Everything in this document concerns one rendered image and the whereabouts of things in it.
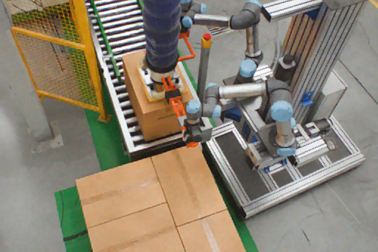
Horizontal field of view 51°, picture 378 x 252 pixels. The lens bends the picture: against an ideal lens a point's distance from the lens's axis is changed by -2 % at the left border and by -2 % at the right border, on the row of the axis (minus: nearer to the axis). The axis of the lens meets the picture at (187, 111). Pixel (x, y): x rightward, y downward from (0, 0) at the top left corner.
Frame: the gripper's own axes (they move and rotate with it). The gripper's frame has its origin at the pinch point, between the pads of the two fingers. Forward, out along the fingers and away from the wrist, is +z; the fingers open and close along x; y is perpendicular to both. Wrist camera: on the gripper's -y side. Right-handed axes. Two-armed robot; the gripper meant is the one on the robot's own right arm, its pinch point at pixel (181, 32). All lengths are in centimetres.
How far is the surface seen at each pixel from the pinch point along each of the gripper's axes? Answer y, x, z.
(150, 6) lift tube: 38, -36, -64
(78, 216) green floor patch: 65, -114, 121
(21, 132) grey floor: -36, -148, 120
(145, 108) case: 42, -43, 25
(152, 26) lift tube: 39, -35, -50
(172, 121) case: 46, -23, 46
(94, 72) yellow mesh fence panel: -22, -68, 46
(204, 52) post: -1.5, 21.5, 31.2
